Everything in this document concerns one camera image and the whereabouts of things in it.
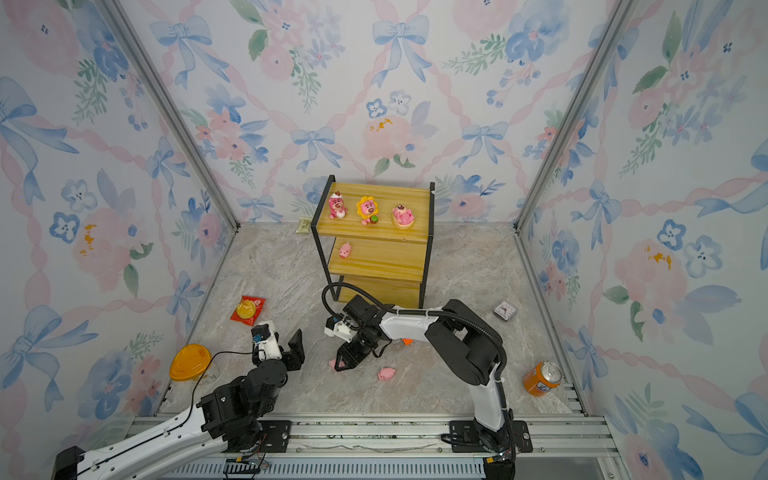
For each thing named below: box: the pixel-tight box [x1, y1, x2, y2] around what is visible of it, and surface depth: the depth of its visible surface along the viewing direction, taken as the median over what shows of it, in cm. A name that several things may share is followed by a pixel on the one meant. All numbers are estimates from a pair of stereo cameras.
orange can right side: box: [523, 361, 563, 397], surface depth 76 cm
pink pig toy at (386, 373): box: [378, 367, 396, 380], surface depth 85 cm
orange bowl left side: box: [169, 344, 211, 381], surface depth 77 cm
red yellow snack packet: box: [230, 295, 267, 327], surface depth 96 cm
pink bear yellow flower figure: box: [357, 196, 379, 225], surface depth 73 cm
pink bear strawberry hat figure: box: [328, 191, 348, 219], surface depth 74 cm
